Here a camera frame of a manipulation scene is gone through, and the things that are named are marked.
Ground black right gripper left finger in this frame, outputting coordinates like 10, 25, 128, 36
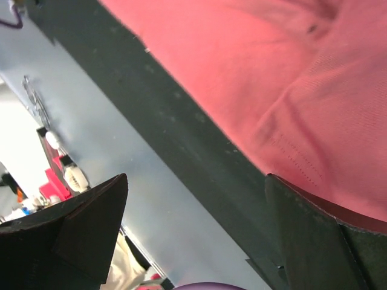
1, 173, 128, 290

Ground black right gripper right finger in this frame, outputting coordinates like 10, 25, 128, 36
265, 174, 386, 289

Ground dusty red t-shirt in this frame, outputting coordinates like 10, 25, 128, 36
103, 1, 386, 221

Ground background room clutter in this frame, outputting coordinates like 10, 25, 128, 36
1, 83, 159, 289

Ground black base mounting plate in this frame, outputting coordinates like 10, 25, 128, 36
27, 1, 288, 289

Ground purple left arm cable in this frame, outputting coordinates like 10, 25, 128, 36
0, 0, 25, 30

